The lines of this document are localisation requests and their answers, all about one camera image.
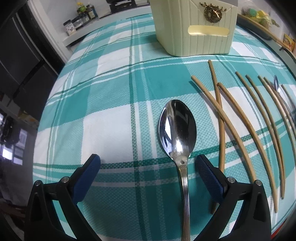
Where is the bamboo chopstick six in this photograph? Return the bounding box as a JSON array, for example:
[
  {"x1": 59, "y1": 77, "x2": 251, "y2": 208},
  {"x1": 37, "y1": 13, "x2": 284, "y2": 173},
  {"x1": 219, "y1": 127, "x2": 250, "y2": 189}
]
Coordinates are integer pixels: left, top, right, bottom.
[{"x1": 258, "y1": 76, "x2": 295, "y2": 153}]

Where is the teal plaid tablecloth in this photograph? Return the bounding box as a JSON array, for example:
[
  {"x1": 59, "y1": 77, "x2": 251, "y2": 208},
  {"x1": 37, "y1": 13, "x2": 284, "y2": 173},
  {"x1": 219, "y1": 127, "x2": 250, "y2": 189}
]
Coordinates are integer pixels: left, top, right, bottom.
[{"x1": 33, "y1": 15, "x2": 295, "y2": 240}]

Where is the bamboo chopstick seven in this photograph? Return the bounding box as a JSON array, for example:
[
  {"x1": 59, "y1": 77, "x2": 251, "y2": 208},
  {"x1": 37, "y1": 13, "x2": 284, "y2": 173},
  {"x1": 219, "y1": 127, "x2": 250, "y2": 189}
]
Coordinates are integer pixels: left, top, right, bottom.
[{"x1": 264, "y1": 77, "x2": 295, "y2": 128}]

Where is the bamboo chopstick four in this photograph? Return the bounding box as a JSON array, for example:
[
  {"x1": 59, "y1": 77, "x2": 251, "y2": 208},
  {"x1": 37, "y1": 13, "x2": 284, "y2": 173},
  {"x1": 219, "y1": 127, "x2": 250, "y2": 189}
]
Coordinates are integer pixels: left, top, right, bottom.
[{"x1": 235, "y1": 71, "x2": 285, "y2": 199}]

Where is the bamboo chopstick three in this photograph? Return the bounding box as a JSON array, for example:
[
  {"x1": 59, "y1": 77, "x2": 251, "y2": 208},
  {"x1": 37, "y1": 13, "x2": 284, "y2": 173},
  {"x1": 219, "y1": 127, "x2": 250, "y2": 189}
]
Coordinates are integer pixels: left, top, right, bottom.
[{"x1": 217, "y1": 82, "x2": 279, "y2": 213}]

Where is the large silver spoon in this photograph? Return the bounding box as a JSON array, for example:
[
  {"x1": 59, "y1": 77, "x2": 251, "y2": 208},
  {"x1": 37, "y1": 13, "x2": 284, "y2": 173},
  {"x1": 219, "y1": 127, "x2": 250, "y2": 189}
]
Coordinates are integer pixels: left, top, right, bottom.
[{"x1": 158, "y1": 99, "x2": 197, "y2": 240}]

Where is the wooden cutting board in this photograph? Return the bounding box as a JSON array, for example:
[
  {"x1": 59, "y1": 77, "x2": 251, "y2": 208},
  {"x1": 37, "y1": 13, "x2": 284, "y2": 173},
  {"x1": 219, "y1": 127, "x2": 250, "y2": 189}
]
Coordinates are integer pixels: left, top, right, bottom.
[{"x1": 237, "y1": 14, "x2": 292, "y2": 52}]

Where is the cream utensil holder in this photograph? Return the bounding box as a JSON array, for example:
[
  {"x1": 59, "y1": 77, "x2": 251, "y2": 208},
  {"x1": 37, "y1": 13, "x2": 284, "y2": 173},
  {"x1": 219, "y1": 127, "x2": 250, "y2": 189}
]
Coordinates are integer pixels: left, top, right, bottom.
[{"x1": 150, "y1": 0, "x2": 238, "y2": 57}]

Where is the spice rack with bottles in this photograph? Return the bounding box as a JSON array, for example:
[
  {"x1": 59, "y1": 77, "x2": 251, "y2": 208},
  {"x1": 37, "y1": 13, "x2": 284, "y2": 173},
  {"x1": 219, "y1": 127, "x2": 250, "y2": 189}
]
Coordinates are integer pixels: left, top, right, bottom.
[{"x1": 63, "y1": 2, "x2": 98, "y2": 36}]

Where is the black refrigerator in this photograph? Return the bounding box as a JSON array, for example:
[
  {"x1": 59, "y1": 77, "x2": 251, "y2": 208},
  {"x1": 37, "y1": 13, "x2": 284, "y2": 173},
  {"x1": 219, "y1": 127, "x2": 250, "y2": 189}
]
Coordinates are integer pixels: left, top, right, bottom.
[{"x1": 1, "y1": 1, "x2": 64, "y2": 120}]

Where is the small silver spoon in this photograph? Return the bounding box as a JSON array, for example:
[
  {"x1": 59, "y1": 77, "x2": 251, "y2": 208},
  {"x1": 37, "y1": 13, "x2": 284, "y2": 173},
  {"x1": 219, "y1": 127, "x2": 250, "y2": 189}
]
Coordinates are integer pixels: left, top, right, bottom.
[{"x1": 273, "y1": 75, "x2": 295, "y2": 122}]

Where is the bamboo chopstick one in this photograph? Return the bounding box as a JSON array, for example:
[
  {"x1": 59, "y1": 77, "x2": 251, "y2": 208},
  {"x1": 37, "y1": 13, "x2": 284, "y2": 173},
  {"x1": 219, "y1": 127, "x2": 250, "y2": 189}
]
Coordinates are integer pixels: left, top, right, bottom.
[{"x1": 208, "y1": 60, "x2": 225, "y2": 173}]

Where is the bamboo chopstick two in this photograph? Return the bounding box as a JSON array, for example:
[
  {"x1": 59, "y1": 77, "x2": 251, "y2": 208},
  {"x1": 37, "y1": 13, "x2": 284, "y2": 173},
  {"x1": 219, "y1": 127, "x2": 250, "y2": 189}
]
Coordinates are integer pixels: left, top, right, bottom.
[{"x1": 191, "y1": 75, "x2": 256, "y2": 182}]

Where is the bamboo chopstick five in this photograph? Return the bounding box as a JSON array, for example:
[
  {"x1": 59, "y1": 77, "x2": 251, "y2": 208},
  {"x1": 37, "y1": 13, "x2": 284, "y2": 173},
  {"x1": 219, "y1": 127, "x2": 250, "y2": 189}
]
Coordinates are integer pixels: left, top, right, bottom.
[{"x1": 245, "y1": 75, "x2": 285, "y2": 199}]

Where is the bag of colourful sponges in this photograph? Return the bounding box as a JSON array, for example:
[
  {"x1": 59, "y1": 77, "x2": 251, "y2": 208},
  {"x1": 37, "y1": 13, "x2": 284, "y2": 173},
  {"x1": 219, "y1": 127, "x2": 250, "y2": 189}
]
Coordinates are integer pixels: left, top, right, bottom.
[{"x1": 242, "y1": 8, "x2": 280, "y2": 29}]

